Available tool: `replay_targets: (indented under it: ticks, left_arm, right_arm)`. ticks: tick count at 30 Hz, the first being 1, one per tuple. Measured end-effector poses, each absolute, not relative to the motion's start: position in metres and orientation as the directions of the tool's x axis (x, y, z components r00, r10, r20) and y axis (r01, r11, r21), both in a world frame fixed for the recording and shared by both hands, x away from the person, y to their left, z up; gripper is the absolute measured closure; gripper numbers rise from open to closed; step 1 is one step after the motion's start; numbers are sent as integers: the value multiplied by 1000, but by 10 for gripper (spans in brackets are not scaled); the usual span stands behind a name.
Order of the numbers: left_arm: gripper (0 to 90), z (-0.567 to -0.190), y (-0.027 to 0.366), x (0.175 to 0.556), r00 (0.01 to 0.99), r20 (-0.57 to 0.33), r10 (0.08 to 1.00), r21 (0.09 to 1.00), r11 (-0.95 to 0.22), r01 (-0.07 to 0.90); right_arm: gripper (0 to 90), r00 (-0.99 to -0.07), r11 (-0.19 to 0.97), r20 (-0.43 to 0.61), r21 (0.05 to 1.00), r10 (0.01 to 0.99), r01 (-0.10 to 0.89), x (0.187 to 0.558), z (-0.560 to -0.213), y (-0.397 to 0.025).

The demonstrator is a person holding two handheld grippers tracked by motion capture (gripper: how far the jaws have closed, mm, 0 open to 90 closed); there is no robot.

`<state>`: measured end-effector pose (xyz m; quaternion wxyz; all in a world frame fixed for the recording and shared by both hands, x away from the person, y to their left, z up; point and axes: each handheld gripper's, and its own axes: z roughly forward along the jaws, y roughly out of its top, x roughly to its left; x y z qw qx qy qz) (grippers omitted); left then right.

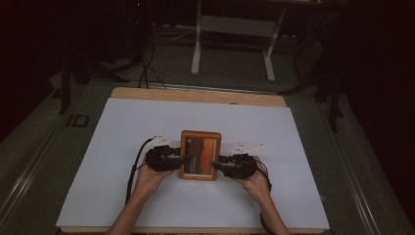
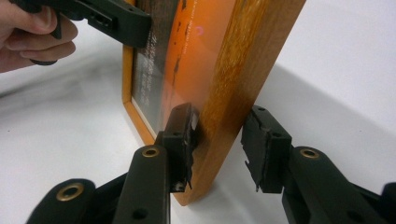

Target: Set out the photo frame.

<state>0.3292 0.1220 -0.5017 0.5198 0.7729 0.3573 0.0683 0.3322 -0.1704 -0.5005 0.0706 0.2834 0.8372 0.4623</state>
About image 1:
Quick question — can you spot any metal floor rail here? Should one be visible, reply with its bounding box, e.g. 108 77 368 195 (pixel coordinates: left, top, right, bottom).
0 123 65 223
327 130 383 235

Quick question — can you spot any white table cover sheet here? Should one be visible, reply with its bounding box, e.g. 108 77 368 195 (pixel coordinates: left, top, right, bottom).
56 97 331 231

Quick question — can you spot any black floor bracket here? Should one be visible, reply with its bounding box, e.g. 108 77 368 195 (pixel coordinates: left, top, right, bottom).
66 114 90 128

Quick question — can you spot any black metal stand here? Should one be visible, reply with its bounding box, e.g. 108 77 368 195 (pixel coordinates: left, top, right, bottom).
278 35 346 134
58 48 131 116

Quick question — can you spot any wooden picture frame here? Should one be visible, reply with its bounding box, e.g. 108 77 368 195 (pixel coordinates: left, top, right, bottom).
178 129 222 182

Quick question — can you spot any bundle of floor cables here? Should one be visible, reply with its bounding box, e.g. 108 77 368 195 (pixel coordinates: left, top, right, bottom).
125 0 197 90

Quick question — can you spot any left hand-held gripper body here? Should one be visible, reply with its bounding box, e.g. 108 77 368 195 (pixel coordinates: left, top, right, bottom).
145 134 176 173

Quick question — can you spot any white metal table stand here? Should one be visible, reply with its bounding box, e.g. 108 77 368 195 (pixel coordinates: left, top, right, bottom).
190 0 287 83

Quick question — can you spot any person's right hand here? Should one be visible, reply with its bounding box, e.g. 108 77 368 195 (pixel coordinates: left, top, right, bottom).
240 156 272 206

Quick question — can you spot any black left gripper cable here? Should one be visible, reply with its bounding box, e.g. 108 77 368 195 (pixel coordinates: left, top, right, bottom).
124 137 155 206

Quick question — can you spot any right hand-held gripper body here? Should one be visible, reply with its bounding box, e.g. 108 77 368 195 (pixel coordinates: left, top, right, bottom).
224 142 264 180

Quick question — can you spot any person's left hand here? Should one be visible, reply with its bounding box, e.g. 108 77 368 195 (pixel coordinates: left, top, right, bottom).
134 159 178 198

